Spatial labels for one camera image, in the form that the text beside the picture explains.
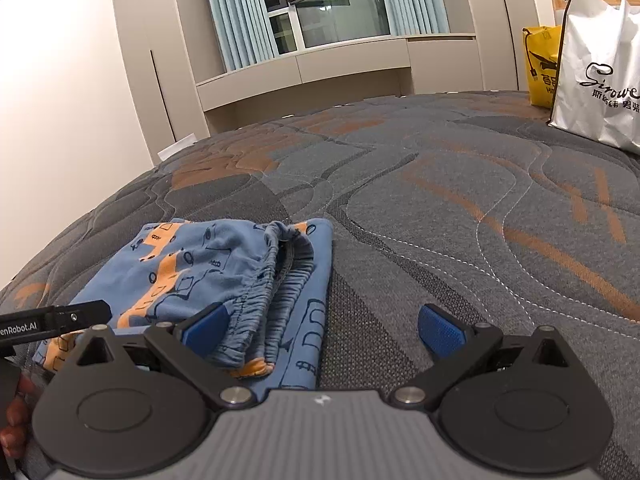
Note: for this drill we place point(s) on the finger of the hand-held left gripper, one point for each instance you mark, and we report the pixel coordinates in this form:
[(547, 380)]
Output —
[(85, 312)]

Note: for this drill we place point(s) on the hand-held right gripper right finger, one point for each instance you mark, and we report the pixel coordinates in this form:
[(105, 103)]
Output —
[(442, 332)]

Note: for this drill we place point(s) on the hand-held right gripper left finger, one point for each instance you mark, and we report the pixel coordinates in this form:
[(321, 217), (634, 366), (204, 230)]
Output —
[(207, 322)]

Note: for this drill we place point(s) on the blue pants with orange print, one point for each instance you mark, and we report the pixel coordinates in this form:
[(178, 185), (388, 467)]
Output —
[(210, 260)]

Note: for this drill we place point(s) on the person's left hand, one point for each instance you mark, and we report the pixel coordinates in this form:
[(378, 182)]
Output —
[(17, 420)]

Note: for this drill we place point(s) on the grey quilted mattress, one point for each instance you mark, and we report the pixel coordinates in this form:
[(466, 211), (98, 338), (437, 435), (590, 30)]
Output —
[(425, 200)]

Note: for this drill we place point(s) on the white paper sheet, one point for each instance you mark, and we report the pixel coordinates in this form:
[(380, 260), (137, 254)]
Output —
[(177, 146)]

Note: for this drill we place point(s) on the beige wardrobe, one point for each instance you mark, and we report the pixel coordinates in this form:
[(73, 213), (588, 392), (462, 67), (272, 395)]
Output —
[(155, 60), (500, 25)]

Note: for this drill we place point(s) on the beige window bench cabinet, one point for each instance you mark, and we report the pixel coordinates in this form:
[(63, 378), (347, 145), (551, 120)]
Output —
[(350, 65)]

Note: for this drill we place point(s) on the yellow bag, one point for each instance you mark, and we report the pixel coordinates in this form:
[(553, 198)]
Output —
[(542, 65)]

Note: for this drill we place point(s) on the white shopping bag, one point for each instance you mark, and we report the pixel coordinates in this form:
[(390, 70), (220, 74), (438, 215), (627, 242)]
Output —
[(600, 70)]

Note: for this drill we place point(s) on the wooden board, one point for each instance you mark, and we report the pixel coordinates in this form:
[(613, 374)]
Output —
[(560, 2)]

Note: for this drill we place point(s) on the window with dark frame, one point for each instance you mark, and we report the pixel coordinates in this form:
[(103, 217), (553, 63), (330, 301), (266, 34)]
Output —
[(325, 5)]

